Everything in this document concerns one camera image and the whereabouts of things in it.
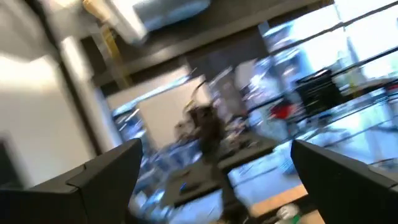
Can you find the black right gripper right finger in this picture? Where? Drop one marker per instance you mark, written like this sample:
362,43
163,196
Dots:
351,193

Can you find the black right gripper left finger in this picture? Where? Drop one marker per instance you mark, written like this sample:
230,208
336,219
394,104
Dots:
77,199

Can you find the green soda can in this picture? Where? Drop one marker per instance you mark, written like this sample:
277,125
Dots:
289,214

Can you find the dark grey desk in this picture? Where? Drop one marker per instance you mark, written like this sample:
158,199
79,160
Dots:
199,183

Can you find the person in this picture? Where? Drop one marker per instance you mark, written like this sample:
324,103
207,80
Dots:
208,127

